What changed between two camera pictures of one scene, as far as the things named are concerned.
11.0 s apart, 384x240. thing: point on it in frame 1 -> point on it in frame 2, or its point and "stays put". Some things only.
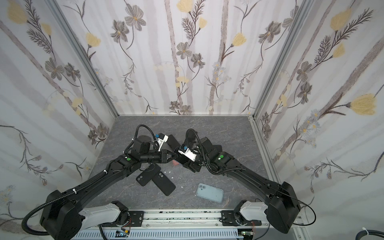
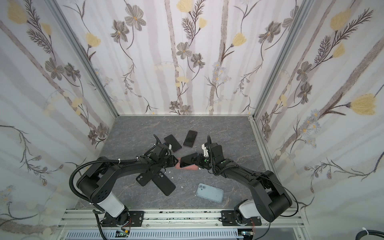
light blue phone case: x=210 y=192 stays put
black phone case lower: x=165 y=184 stays put
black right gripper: x=184 y=157 -> x=206 y=160
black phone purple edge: x=173 y=142 stays put
